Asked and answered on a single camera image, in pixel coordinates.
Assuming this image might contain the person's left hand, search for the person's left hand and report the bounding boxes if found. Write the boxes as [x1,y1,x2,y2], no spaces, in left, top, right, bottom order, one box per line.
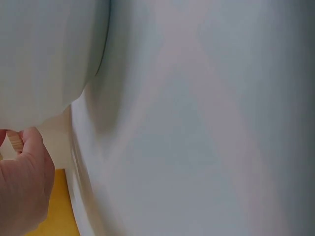
[0,126,56,236]

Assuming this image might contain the small wooden block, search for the small wooden block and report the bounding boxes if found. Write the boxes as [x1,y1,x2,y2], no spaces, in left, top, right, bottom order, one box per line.
[5,130,24,154]

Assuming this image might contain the yellow mat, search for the yellow mat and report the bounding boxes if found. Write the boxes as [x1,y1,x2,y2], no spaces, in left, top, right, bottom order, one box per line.
[24,168,82,236]

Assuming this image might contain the white rounded container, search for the white rounded container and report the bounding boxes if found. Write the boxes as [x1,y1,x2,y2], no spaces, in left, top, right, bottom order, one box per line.
[0,0,112,170]

